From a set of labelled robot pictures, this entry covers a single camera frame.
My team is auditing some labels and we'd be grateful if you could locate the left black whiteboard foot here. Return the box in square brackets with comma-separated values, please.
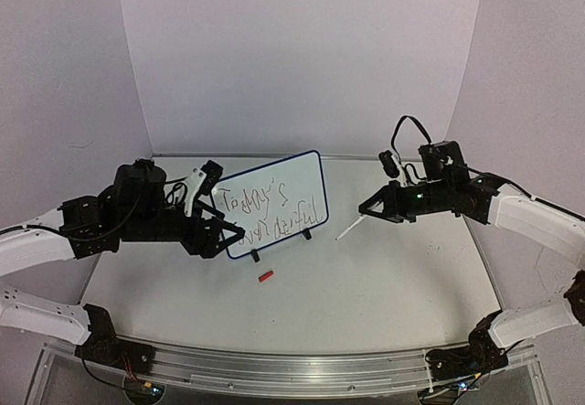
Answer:
[250, 250, 261, 263]

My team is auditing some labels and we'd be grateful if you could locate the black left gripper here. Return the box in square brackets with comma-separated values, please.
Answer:
[119, 198, 245, 260]

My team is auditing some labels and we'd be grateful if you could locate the red marker cap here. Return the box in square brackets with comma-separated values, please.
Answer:
[258, 271, 273, 282]

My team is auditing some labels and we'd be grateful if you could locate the rear aluminium table trim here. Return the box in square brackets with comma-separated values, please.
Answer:
[150, 151, 440, 164]

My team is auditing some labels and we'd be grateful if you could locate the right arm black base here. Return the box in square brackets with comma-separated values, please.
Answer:
[425, 310, 508, 381]

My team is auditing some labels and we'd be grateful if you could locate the blue-framed whiteboard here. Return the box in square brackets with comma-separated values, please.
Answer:
[210, 150, 329, 260]

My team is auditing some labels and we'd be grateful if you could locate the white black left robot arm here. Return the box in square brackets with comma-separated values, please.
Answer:
[1, 159, 245, 364]

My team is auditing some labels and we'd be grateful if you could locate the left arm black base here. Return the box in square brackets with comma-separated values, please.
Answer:
[75, 304, 154, 376]

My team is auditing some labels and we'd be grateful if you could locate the white marker pen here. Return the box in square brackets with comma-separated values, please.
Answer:
[335, 214, 366, 241]

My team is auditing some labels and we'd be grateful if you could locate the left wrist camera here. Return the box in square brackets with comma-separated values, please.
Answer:
[184, 160, 224, 218]

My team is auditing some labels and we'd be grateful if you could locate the right camera black cable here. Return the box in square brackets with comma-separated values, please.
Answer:
[391, 115, 433, 155]

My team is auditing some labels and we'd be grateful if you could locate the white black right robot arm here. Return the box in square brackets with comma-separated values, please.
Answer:
[359, 141, 584, 353]

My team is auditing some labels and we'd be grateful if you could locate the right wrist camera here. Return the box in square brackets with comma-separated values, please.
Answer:
[378, 150, 407, 187]

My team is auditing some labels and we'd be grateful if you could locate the aluminium front rail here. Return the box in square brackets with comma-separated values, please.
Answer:
[45, 331, 545, 395]

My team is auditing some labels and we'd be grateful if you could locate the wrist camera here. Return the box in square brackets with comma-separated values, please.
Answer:
[378, 150, 407, 187]
[184, 160, 224, 218]

